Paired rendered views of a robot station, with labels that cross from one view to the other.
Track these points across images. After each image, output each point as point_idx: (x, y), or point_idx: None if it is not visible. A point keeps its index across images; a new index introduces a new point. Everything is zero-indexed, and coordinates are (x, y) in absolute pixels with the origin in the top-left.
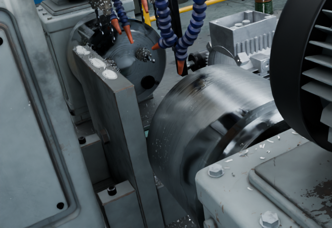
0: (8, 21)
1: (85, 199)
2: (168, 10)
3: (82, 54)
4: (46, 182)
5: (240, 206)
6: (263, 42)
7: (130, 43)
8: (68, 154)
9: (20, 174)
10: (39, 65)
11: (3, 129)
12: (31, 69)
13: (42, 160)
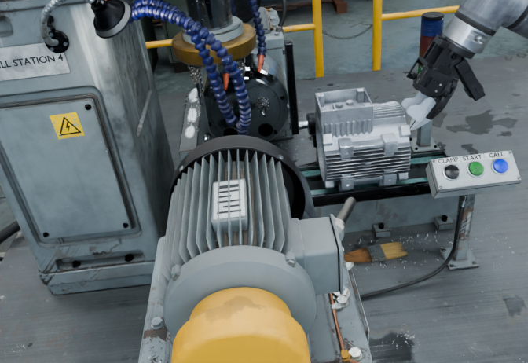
0: (97, 93)
1: (145, 225)
2: (224, 100)
3: (190, 100)
4: (115, 206)
5: (159, 265)
6: (357, 127)
7: (251, 91)
8: (134, 190)
9: (97, 196)
10: (115, 126)
11: (87, 163)
12: (111, 127)
13: (113, 190)
